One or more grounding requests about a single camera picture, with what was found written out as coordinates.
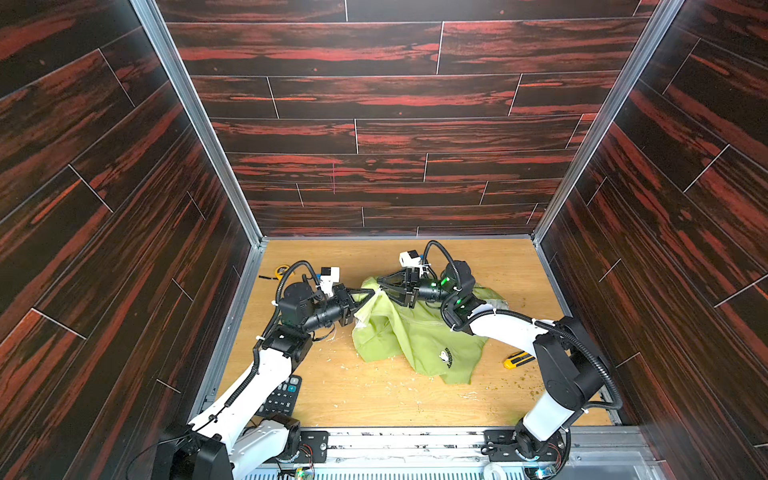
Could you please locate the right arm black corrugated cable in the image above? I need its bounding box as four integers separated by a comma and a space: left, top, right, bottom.
423, 239, 625, 415

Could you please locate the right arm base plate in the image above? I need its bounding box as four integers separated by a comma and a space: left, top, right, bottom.
481, 429, 571, 463

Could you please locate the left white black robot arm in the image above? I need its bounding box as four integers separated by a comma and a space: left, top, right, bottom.
150, 280, 376, 479

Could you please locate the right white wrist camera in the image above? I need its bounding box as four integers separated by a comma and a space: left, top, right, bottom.
399, 250, 423, 269

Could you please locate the yellow utility knife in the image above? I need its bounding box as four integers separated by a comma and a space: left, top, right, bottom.
503, 352, 536, 370

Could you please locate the yellow tape measure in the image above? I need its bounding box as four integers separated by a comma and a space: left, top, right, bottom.
258, 264, 290, 281

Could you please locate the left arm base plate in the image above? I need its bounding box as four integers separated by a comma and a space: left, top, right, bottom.
277, 430, 330, 464

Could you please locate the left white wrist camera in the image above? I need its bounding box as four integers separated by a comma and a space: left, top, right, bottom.
319, 267, 340, 298

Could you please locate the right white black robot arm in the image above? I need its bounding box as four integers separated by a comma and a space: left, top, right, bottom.
377, 261, 621, 461

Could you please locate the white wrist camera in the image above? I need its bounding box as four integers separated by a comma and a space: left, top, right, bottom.
399, 250, 423, 269
319, 267, 340, 298

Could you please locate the black calculator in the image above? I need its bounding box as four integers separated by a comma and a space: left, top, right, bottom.
256, 375, 302, 418

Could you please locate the green jacket with printed lining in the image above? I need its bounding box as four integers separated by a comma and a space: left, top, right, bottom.
352, 277, 487, 385

